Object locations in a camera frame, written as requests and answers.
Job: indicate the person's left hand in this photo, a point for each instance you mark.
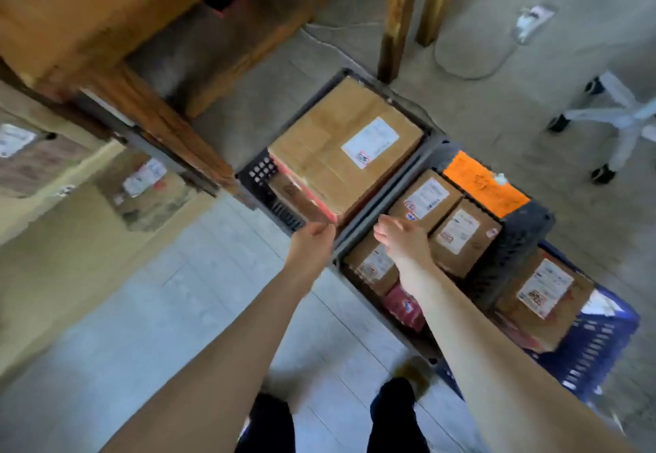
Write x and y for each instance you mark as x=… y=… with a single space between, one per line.
x=307 y=255

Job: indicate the person's right hand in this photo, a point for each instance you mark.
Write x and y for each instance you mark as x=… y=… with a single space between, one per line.
x=405 y=245

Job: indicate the person's right fingers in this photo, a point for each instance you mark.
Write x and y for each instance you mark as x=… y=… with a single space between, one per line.
x=385 y=226

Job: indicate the person's left fingers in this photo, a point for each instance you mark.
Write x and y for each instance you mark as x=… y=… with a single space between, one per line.
x=322 y=228

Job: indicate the person's left forearm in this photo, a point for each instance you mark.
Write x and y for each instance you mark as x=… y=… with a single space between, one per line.
x=230 y=365

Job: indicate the person's right forearm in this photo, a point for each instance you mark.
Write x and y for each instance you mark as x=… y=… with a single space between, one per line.
x=487 y=365

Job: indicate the small cardboard box white label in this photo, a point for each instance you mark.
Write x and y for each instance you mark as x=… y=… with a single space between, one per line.
x=371 y=265
x=425 y=199
x=461 y=237

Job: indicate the flat brown cardboard box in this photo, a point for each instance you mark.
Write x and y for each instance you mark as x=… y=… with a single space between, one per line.
x=289 y=191

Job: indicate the black plastic crate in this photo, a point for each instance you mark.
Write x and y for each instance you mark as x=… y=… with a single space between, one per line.
x=261 y=173

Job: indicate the large cardboard box white label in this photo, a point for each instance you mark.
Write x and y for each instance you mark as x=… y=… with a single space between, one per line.
x=328 y=145

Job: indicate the red packet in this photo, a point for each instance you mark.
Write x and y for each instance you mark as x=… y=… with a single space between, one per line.
x=405 y=309

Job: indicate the orange paper sheet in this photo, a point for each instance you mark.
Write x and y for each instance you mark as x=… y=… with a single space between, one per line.
x=481 y=186

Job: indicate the grey plastic crate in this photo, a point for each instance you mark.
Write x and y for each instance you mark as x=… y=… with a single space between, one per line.
x=512 y=253

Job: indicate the medium cardboard box white label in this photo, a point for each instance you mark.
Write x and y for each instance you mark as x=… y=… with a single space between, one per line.
x=548 y=294

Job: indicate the shelved cardboard box white label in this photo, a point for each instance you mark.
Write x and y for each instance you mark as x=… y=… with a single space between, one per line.
x=148 y=191
x=36 y=160

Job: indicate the person's right leg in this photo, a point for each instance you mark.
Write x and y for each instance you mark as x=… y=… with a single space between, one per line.
x=397 y=417

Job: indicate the person's leg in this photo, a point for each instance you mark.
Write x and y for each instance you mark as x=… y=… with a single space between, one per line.
x=269 y=427
x=397 y=417

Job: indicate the person's left leg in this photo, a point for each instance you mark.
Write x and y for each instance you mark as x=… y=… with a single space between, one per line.
x=269 y=427

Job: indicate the blue plastic crate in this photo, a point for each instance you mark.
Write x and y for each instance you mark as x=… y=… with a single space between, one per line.
x=599 y=350

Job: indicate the white paper scrap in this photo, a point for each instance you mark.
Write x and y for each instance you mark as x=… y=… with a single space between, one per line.
x=533 y=19

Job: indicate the beige shelf unit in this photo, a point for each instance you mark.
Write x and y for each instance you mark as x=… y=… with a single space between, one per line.
x=66 y=263

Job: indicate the white office chair base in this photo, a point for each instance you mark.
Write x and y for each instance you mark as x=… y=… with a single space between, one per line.
x=625 y=114

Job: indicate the wooden table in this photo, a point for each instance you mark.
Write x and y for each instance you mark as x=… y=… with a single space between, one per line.
x=77 y=12

